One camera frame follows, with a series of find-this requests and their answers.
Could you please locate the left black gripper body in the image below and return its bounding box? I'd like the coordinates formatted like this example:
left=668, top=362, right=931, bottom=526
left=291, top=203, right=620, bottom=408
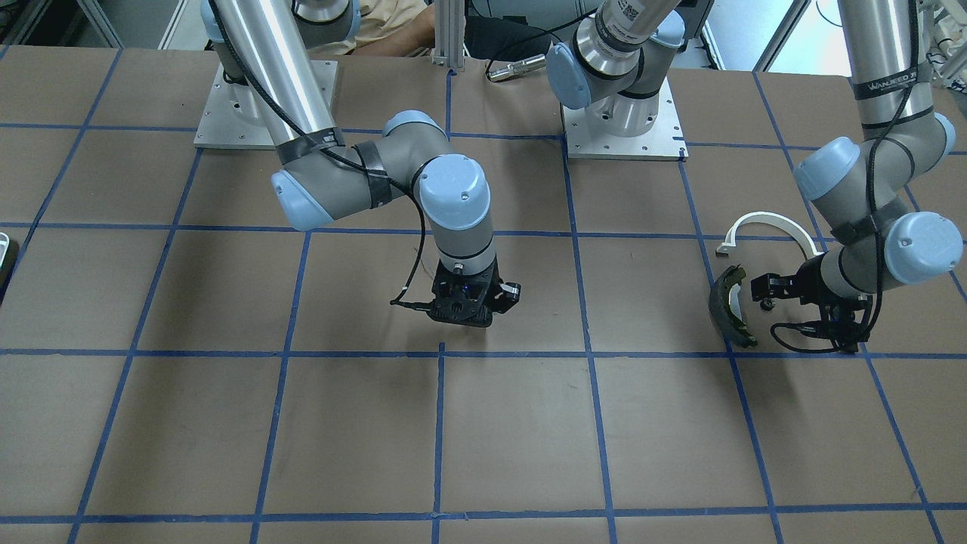
left=788, top=257, right=870, bottom=342

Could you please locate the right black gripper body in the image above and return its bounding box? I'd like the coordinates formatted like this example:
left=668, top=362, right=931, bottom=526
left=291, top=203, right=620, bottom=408
left=428, top=261, right=503, bottom=328

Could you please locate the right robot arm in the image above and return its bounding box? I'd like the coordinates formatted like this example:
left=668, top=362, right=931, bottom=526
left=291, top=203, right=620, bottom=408
left=201, top=1, right=521, bottom=327

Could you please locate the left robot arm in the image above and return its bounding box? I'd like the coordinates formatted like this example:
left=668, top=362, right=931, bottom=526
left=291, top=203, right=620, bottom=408
left=546, top=1, right=963, bottom=354

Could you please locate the olive curved brake shoe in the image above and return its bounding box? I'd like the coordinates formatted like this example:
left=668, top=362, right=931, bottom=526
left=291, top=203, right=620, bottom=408
left=708, top=265, right=758, bottom=348

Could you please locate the person in beige shirt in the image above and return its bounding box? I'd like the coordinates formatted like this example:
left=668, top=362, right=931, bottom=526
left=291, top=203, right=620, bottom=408
left=318, top=1, right=435, bottom=57

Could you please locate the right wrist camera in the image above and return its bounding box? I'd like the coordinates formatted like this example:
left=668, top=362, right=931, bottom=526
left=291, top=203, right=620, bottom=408
left=490, top=283, right=521, bottom=314

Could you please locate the white curved plastic bracket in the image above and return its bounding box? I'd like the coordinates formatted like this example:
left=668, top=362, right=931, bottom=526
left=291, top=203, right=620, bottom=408
left=715, top=212, right=823, bottom=259

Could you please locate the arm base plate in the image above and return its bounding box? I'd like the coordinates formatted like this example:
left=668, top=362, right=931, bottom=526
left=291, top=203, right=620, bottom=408
left=561, top=79, right=690, bottom=161
left=193, top=65, right=275, bottom=150

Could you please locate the aluminium frame post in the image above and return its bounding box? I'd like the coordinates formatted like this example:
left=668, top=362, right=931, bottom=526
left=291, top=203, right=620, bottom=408
left=431, top=0, right=466, bottom=72

